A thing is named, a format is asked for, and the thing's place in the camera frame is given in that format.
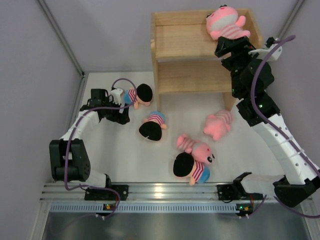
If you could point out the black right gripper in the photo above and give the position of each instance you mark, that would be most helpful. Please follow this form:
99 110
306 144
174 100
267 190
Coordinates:
239 48

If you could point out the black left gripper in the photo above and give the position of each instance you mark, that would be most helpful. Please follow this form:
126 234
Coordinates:
120 118

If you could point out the pink plush face down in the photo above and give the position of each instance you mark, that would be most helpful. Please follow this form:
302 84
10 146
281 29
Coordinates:
218 125

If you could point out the pink plush with heart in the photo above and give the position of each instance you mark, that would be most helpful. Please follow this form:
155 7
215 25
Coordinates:
199 150

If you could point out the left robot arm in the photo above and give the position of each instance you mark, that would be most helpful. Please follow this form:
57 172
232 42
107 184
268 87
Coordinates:
69 155

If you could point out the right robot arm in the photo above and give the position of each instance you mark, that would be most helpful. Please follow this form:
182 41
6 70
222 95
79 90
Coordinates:
250 75

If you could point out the boy doll near shelf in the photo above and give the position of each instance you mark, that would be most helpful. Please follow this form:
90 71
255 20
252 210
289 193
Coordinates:
141 95

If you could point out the wooden two-tier shelf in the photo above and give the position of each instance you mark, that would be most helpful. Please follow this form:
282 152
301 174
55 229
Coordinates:
183 56

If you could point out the boy doll centre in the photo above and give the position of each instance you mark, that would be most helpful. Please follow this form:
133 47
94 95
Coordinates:
153 126

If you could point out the boy doll front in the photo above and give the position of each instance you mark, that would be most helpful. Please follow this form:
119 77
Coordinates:
186 167

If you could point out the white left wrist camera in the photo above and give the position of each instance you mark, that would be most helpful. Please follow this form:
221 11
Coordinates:
117 94

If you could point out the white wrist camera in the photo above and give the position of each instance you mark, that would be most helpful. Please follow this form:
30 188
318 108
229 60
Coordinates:
261 53
117 94

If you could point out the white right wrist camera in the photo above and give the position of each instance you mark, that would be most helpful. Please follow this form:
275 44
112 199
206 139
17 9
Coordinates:
261 53

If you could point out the aluminium right frame post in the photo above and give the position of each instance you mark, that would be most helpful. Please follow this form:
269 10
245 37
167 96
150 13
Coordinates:
290 18

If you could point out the aluminium frame post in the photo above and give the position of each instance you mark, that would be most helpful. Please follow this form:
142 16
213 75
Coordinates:
60 36
290 18

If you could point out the aluminium left frame post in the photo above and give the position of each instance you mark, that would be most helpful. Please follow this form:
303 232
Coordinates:
60 36

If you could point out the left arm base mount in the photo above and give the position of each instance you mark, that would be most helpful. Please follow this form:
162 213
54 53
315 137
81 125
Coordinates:
104 195

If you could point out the aluminium front rail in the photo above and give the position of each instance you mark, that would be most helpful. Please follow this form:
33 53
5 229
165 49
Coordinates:
171 191

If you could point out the grey slotted cable duct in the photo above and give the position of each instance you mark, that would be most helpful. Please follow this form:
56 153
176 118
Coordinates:
134 207

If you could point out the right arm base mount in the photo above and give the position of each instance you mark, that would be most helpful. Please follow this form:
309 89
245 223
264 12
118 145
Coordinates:
228 193

